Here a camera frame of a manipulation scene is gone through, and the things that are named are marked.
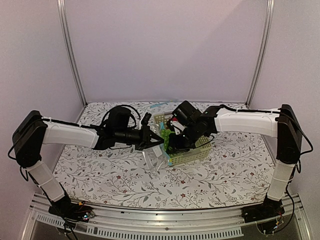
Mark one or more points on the right aluminium frame post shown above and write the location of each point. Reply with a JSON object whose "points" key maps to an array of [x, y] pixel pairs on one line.
{"points": [[262, 51]]}

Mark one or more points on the floral patterned table mat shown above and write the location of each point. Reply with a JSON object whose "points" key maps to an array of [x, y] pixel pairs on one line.
{"points": [[237, 171]]}

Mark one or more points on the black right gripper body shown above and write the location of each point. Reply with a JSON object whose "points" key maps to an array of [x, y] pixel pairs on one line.
{"points": [[184, 143]]}

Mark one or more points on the aluminium frame post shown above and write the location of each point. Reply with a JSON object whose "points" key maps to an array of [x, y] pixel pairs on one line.
{"points": [[262, 51], [61, 7]]}

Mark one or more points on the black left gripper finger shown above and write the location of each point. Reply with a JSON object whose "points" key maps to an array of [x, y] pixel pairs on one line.
{"points": [[155, 138], [146, 145]]}

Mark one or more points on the clear blue zip top bag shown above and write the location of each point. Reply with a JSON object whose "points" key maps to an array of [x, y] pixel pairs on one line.
{"points": [[156, 158]]}

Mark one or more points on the light green perforated plastic basket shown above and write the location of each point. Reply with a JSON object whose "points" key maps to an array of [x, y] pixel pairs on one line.
{"points": [[203, 145]]}

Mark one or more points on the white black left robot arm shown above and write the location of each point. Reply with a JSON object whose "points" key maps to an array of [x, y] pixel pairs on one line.
{"points": [[36, 131]]}

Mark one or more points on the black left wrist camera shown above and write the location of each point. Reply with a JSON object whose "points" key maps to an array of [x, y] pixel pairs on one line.
{"points": [[145, 119]]}

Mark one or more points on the left aluminium frame post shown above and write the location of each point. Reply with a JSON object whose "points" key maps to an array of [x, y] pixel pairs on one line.
{"points": [[61, 7]]}

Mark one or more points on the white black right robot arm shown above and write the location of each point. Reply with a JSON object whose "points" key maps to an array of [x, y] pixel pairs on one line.
{"points": [[280, 123]]}

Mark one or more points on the green apple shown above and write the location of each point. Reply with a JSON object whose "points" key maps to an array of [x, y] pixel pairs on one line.
{"points": [[165, 133]]}

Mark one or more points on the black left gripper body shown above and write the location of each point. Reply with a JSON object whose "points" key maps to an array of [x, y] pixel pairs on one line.
{"points": [[143, 142]]}

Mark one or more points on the spare clear blue zip bag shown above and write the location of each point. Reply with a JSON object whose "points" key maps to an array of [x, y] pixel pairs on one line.
{"points": [[163, 103]]}

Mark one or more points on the aluminium front rail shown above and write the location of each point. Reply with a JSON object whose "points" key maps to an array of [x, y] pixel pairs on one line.
{"points": [[123, 223]]}

